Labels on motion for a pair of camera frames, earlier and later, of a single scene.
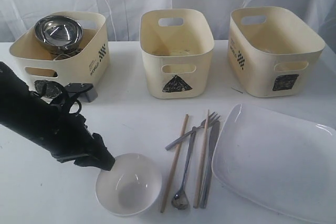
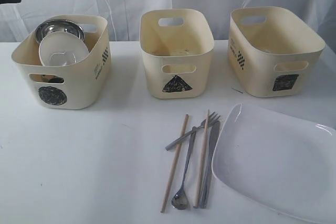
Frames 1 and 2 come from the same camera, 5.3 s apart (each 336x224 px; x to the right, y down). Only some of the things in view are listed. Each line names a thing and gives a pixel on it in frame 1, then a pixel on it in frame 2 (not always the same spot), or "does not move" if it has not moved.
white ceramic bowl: [132, 186] to [62, 48]
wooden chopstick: [174, 163] does not move
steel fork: [212, 119] does not move
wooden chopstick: [201, 160] does not move
